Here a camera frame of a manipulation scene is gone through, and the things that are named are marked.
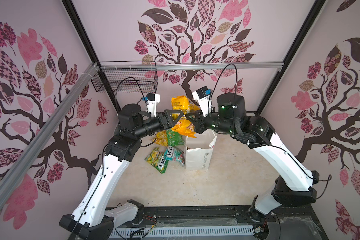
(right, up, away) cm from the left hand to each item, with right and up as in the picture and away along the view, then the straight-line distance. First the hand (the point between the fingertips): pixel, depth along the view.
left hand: (180, 118), depth 57 cm
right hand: (+3, +2, -3) cm, 4 cm away
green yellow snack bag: (-15, -24, +32) cm, 43 cm away
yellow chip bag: (-14, -12, +45) cm, 48 cm away
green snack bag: (-5, -11, +40) cm, 42 cm away
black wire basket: (-64, +53, +105) cm, 134 cm away
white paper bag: (+8, -15, +12) cm, 21 cm away
